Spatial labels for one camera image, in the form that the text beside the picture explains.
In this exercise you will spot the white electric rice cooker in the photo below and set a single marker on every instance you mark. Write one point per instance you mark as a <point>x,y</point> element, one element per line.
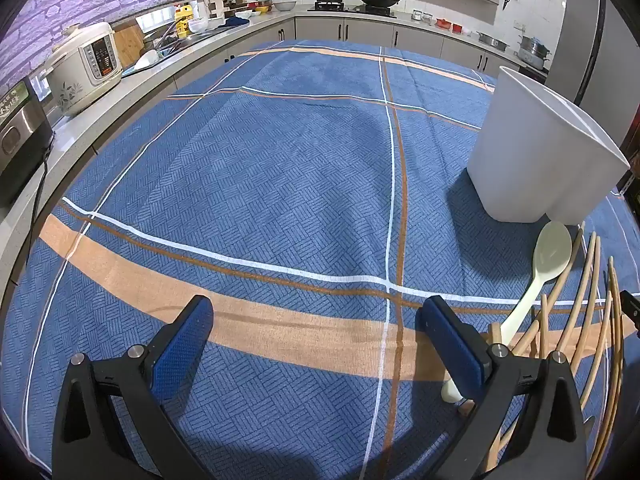
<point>85,70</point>

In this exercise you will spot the cream plastic spoon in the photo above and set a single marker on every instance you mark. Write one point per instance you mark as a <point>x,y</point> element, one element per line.
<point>550,255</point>

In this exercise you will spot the glass jars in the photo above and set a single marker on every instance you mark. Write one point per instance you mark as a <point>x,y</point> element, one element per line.
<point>422,16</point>

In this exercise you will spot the stainless steel sink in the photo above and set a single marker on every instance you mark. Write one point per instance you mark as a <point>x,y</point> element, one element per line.
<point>172,40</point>

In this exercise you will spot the bunch of wooden chopsticks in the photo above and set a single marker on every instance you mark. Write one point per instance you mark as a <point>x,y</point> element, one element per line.
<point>543,325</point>

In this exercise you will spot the steel steamer pot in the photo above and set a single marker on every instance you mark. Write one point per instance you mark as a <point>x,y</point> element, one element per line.
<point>534,52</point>

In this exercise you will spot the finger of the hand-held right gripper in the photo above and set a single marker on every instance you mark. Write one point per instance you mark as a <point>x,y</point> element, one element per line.
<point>632,310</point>

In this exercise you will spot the blue plaid tablecloth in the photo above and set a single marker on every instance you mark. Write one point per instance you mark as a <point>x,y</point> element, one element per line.
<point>300,185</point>

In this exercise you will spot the black gas stove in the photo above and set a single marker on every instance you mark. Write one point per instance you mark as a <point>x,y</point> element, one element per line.
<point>350,8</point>

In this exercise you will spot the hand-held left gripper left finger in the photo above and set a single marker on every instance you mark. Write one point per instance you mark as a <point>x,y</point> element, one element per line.
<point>180,355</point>

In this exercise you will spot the white two-compartment utensil holder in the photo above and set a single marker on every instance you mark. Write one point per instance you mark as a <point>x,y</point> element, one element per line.
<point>525,160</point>

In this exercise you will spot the black silver countertop appliance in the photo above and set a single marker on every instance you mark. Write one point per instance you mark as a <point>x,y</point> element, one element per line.
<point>20,145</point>

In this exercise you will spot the grey mixing bowl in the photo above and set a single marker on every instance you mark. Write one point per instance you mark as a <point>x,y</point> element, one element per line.
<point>285,6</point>

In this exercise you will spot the grey lower kitchen cabinets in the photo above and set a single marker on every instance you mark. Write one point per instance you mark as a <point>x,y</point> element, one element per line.
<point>320,29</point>

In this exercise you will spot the stack of white bowls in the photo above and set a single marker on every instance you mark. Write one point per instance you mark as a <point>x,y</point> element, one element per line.
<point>197,25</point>

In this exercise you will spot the white dish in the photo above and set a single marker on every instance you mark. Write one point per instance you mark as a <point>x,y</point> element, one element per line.
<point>146,60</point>

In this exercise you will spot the dark blue cloth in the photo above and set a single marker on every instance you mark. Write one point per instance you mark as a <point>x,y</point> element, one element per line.
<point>235,22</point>

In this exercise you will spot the metal basin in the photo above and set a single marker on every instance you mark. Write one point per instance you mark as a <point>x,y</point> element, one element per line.
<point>492,40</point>

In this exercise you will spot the wooden cutting board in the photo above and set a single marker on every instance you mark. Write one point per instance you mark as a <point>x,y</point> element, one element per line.
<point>127,45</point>

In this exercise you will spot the red containers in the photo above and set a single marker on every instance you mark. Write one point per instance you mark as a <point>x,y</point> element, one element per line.
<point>449,24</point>

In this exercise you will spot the purple brick wall poster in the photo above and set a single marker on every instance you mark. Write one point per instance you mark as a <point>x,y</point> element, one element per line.
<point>90,5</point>

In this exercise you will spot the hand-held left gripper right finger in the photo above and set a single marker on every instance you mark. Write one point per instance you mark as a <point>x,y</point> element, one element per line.
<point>450,350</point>

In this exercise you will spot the grey refrigerator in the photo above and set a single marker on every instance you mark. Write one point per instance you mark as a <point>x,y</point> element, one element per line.
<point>585,50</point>

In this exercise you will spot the yellow bottle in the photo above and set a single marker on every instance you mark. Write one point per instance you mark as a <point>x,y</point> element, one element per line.
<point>183,20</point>

